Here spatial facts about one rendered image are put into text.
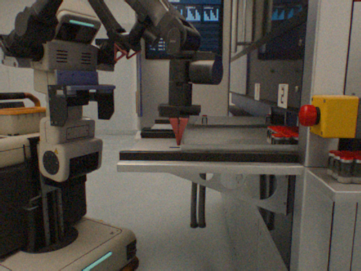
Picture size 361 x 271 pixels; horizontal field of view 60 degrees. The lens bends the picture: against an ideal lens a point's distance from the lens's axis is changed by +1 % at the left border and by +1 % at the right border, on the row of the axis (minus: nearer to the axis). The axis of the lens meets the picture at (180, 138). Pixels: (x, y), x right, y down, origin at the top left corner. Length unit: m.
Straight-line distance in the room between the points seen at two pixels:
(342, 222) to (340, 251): 0.07
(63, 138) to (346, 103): 1.07
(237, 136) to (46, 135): 0.79
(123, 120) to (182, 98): 5.69
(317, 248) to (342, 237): 0.06
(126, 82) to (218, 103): 4.76
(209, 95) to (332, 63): 1.06
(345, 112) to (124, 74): 5.89
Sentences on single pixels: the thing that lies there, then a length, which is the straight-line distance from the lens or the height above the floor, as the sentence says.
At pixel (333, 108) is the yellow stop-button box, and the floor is 1.01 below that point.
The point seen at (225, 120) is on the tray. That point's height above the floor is 0.90.
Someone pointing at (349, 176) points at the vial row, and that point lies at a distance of 0.62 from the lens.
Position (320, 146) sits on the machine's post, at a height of 0.93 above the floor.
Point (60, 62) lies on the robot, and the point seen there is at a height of 1.13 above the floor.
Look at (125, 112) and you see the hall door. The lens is 6.37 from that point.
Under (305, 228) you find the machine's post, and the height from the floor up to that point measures 0.75.
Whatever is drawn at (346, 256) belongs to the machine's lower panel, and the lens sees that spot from 0.80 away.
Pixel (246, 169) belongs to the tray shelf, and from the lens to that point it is 0.68.
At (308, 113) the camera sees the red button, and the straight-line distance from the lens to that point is 0.60.
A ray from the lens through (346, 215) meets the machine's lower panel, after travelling 0.76.
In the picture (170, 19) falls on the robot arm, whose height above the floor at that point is 1.19.
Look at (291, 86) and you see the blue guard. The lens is 0.80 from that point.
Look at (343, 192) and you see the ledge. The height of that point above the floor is 0.88.
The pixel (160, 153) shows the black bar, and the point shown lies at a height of 0.90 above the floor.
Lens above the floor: 1.06
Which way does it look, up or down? 10 degrees down
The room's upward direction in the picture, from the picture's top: straight up
